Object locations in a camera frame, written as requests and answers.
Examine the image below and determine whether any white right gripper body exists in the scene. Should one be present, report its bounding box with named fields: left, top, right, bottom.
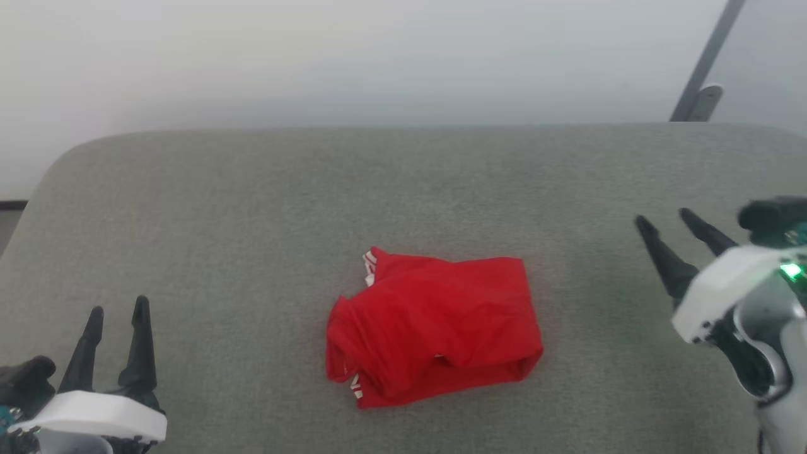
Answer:
left=670, top=245, right=807, bottom=346

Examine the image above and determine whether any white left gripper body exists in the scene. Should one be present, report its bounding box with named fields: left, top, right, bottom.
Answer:
left=8, top=386, right=168, bottom=454

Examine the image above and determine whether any grey padded chair back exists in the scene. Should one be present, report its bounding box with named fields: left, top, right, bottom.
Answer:
left=0, top=122, right=807, bottom=454

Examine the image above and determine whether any grey pole bracket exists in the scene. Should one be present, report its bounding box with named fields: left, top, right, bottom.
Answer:
left=687, top=85, right=724, bottom=123

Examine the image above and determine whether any grey metal pole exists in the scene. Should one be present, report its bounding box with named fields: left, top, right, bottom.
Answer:
left=669, top=0, right=747, bottom=123

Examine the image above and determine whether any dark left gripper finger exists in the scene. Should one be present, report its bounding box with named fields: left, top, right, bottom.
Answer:
left=118, top=296, right=159, bottom=397
left=57, top=306, right=105, bottom=394

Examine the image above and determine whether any red basketball jersey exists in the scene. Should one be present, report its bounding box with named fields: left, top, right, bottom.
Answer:
left=325, top=247, right=544, bottom=410

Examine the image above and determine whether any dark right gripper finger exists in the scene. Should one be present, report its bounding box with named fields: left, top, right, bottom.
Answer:
left=634, top=215, right=702, bottom=308
left=678, top=207, right=740, bottom=257

